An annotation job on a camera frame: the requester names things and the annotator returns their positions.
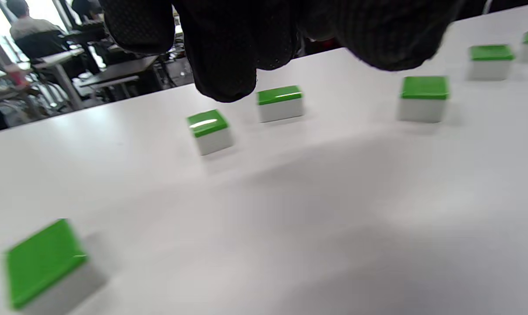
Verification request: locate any person's left hand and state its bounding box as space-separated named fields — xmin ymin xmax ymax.
xmin=99 ymin=0 xmax=466 ymax=103

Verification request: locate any black office chair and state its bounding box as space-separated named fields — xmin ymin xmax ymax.
xmin=14 ymin=31 xmax=89 ymax=81

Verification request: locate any group of mahjong tiles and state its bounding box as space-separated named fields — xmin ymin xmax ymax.
xmin=4 ymin=30 xmax=528 ymax=313

